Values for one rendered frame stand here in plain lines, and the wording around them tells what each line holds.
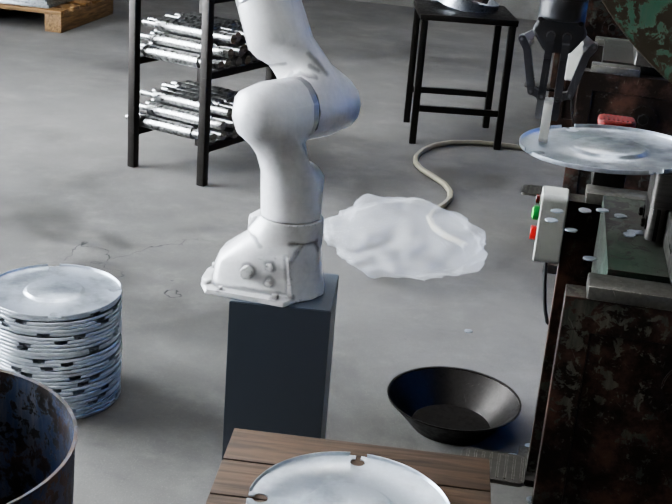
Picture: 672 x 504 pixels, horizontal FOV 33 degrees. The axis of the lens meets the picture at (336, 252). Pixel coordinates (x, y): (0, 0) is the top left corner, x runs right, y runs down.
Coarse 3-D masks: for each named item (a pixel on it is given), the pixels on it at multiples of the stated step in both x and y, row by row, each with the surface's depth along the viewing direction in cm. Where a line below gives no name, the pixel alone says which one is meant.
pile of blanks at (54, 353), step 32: (0, 320) 239; (32, 320) 236; (64, 320) 237; (96, 320) 242; (0, 352) 241; (32, 352) 238; (64, 352) 241; (96, 352) 245; (64, 384) 242; (96, 384) 246
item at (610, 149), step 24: (528, 144) 187; (552, 144) 187; (576, 144) 185; (600, 144) 186; (624, 144) 186; (648, 144) 189; (576, 168) 174; (600, 168) 173; (624, 168) 175; (648, 168) 175
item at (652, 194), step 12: (660, 180) 182; (648, 192) 190; (660, 192) 182; (648, 204) 187; (660, 204) 183; (648, 216) 185; (660, 216) 184; (648, 228) 185; (660, 228) 184; (648, 240) 186; (660, 240) 185
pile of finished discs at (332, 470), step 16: (288, 464) 169; (304, 464) 170; (320, 464) 170; (336, 464) 170; (368, 464) 171; (384, 464) 171; (400, 464) 171; (256, 480) 164; (272, 480) 165; (288, 480) 165; (304, 480) 166; (320, 480) 166; (336, 480) 166; (352, 480) 167; (368, 480) 167; (384, 480) 167; (400, 480) 168; (416, 480) 168; (272, 496) 161; (288, 496) 161; (304, 496) 162; (320, 496) 161; (336, 496) 161; (352, 496) 162; (368, 496) 162; (384, 496) 162; (400, 496) 164; (416, 496) 164; (432, 496) 164
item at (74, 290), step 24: (72, 264) 262; (0, 288) 248; (24, 288) 248; (48, 288) 248; (72, 288) 249; (96, 288) 252; (120, 288) 253; (24, 312) 237; (48, 312) 238; (72, 312) 239
